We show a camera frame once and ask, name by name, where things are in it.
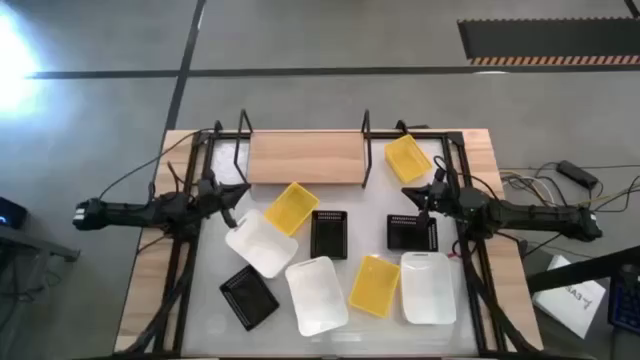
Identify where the yellow plastic basket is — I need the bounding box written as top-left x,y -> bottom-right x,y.
347,254 -> 402,320
263,181 -> 321,237
383,133 -> 434,185

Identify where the white plastic basket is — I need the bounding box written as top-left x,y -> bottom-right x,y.
399,251 -> 458,326
224,208 -> 300,280
284,255 -> 350,338

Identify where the black aluminium table frame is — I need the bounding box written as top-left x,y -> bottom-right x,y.
119,119 -> 531,360

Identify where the wooden shelf with black frame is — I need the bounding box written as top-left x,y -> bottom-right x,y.
233,108 -> 374,190

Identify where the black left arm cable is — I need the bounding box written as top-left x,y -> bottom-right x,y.
98,127 -> 217,200

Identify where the white printed box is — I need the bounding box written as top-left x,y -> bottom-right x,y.
531,254 -> 607,340

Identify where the black slotted plastic basket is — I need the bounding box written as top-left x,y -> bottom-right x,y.
386,213 -> 440,253
218,264 -> 281,332
309,209 -> 349,261

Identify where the blue-lit keyboard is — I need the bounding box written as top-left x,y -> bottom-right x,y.
607,263 -> 640,335

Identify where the black power adapter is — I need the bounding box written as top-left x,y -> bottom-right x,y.
556,159 -> 600,190

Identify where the black metal bar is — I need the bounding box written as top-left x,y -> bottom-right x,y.
524,244 -> 640,295

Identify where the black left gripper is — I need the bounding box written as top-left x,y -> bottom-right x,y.
197,182 -> 251,229

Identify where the black hazard-striped floor mat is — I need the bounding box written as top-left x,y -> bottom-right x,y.
457,17 -> 640,66

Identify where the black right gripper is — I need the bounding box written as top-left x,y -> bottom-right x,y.
401,182 -> 457,232

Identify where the grey metal stand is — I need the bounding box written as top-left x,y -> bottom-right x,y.
0,224 -> 81,360

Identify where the black device with blue light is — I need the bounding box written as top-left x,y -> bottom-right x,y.
0,196 -> 29,230

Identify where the yellow floor cable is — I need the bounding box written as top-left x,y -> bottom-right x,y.
499,169 -> 640,209

